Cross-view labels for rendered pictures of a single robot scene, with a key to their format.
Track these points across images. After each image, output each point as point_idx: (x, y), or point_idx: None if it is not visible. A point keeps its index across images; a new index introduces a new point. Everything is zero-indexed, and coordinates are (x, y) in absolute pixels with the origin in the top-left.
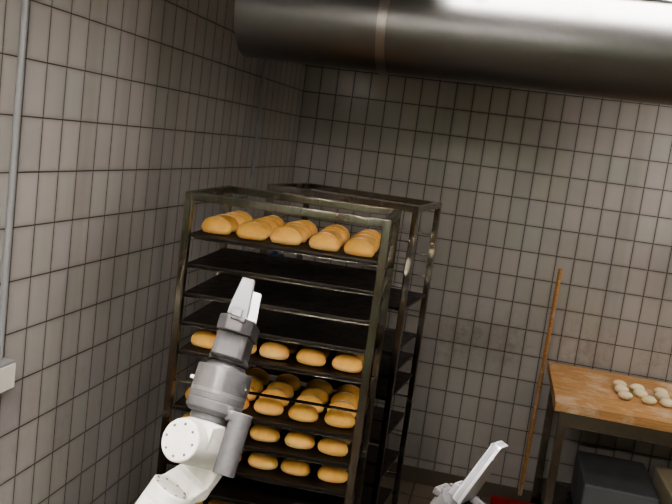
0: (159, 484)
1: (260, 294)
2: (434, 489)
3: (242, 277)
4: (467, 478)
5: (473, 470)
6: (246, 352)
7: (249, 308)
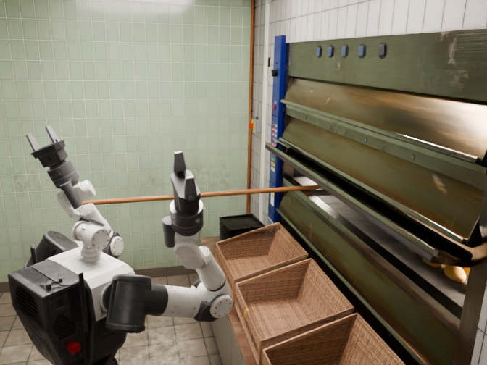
0: (201, 246)
1: (185, 177)
2: (64, 140)
3: (181, 150)
4: (56, 135)
5: (54, 132)
6: (175, 195)
7: (173, 166)
